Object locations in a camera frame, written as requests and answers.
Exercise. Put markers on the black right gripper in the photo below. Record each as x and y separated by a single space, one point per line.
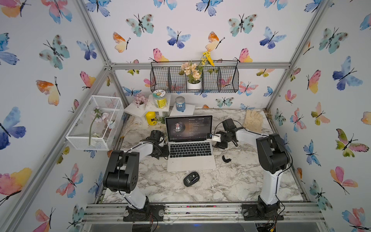
221 145

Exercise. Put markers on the blue can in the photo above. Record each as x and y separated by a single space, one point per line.
180 104

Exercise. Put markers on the white pot with flowers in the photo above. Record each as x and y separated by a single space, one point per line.
194 71

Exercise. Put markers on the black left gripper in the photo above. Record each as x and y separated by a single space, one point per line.
159 149

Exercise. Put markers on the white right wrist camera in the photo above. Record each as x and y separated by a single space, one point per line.
216 137

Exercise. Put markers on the green plant in white dish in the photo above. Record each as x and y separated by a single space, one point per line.
161 120

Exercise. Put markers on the small pink flower pot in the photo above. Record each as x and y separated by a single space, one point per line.
140 101

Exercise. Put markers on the white corner shelf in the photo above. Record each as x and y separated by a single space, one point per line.
140 112

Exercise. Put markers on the white mesh wall box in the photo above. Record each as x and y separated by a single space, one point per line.
96 125

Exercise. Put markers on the silver laptop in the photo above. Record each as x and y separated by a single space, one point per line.
189 142

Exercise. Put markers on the yellow label jar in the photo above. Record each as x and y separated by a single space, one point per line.
160 99

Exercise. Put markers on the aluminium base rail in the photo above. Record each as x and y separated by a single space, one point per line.
205 213

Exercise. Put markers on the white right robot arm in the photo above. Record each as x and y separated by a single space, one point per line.
274 159

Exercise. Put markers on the black mouse battery cover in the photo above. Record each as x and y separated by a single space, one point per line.
225 159

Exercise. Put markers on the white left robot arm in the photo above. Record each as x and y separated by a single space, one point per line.
122 171

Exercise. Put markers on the cream fabric glove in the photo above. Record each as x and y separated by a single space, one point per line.
253 121

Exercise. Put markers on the black wireless mouse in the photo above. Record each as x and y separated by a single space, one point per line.
191 179

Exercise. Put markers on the black wire wall basket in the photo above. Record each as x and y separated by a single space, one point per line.
222 78

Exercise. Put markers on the yellow bottle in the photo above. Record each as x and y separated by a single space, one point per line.
151 118

